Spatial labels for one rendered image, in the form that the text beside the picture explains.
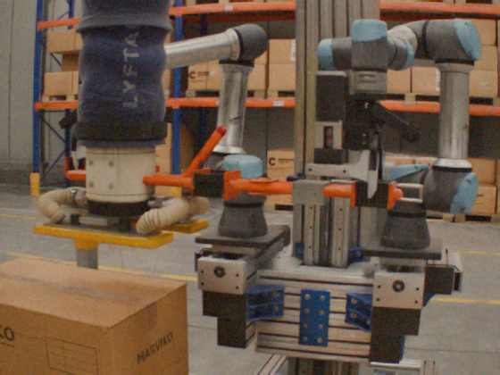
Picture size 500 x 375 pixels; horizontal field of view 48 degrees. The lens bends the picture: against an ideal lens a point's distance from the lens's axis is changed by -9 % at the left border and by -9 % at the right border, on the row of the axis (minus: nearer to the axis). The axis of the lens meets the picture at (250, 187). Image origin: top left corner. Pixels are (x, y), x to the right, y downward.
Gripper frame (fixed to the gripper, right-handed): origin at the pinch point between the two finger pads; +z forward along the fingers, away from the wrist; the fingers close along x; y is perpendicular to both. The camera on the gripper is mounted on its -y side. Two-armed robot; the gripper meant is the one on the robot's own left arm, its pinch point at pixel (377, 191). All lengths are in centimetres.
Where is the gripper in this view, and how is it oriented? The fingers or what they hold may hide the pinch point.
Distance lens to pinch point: 126.3
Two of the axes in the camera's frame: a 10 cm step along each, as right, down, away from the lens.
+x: -3.6, 1.1, -9.3
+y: -9.3, -0.6, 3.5
